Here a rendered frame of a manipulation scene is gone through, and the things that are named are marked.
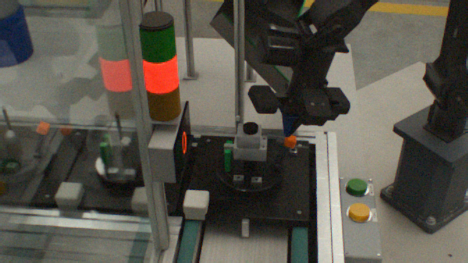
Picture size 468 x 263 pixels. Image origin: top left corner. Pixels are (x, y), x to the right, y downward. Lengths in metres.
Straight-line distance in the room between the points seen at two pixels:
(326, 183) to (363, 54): 2.38
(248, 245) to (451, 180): 0.42
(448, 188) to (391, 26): 2.72
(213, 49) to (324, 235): 0.89
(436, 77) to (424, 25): 2.85
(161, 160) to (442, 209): 0.64
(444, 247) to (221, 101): 0.69
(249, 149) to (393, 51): 2.56
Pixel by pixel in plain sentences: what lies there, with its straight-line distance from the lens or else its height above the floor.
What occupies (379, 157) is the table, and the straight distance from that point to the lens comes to 1.45.
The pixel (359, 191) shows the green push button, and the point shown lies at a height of 0.97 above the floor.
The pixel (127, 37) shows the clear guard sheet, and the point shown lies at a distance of 0.78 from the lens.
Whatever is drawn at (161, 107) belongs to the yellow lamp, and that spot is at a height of 1.29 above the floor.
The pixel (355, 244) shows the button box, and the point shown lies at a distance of 1.10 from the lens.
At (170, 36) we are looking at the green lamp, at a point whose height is 1.40.
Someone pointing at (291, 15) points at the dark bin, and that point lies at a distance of 1.29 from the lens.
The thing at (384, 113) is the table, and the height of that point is 0.86.
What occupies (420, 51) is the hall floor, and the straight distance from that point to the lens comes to 3.67.
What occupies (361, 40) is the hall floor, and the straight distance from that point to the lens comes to 3.69.
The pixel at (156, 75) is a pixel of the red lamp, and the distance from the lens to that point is 0.82.
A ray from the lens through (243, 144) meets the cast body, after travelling 1.12.
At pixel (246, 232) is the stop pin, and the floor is 0.94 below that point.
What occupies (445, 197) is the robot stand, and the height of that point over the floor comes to 0.94.
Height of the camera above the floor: 1.78
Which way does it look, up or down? 38 degrees down
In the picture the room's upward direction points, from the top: 1 degrees counter-clockwise
